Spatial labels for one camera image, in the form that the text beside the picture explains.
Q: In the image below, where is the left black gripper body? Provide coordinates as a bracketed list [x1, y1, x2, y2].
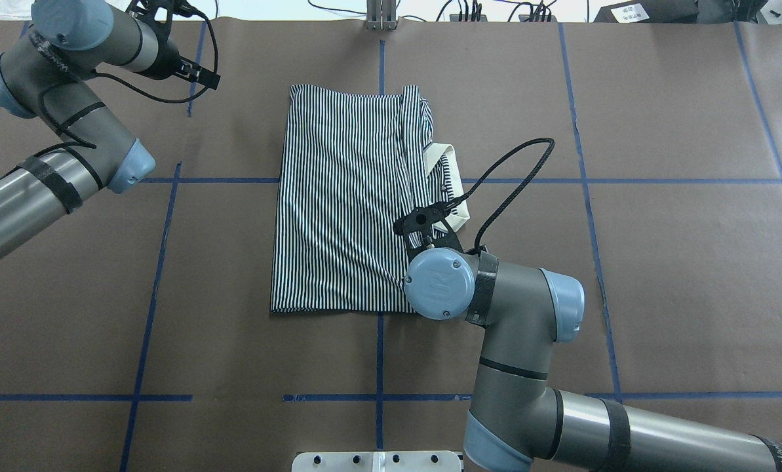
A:
[151, 43, 202, 83]

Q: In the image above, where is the striped polo shirt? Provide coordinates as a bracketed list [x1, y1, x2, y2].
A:
[271, 84, 463, 313]

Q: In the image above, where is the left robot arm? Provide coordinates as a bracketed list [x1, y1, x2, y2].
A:
[0, 1, 220, 260]

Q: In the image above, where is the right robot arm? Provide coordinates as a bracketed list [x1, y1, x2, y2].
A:
[404, 247, 782, 471]

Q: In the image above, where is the brown paper table cover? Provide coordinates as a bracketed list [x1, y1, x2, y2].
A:
[0, 18, 782, 471]

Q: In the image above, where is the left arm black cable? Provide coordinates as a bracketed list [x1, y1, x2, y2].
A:
[10, 3, 221, 178]

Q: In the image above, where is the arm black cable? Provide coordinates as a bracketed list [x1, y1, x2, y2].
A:
[10, 3, 221, 178]
[443, 138, 556, 255]

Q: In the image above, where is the aluminium frame post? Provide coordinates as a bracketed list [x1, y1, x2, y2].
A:
[366, 0, 399, 31]

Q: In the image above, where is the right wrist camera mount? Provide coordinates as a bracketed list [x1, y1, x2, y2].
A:
[393, 201, 463, 262]

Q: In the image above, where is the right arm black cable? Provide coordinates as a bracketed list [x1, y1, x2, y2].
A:
[443, 138, 556, 255]

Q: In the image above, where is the white camera pole base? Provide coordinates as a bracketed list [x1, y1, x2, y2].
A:
[291, 450, 465, 471]

